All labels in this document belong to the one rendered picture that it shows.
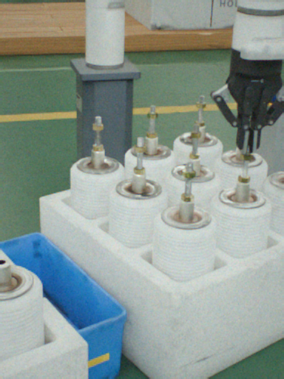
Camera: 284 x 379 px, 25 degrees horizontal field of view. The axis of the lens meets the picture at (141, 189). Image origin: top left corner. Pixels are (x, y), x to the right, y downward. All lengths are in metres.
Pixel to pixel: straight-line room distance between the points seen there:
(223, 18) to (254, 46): 2.38
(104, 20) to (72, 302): 0.69
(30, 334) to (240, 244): 0.38
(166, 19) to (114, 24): 1.63
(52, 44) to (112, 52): 1.45
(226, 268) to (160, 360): 0.17
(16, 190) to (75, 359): 0.87
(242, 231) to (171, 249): 0.13
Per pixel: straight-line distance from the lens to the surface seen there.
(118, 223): 1.05
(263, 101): 0.98
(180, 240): 0.94
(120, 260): 1.01
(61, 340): 0.84
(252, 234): 1.03
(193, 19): 3.22
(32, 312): 0.81
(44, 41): 2.99
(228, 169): 1.17
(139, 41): 3.08
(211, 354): 1.04
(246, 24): 0.94
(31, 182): 1.70
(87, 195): 1.12
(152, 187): 1.06
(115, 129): 1.60
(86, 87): 1.57
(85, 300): 1.10
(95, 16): 1.55
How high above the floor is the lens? 0.70
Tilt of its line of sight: 25 degrees down
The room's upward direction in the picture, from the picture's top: 2 degrees clockwise
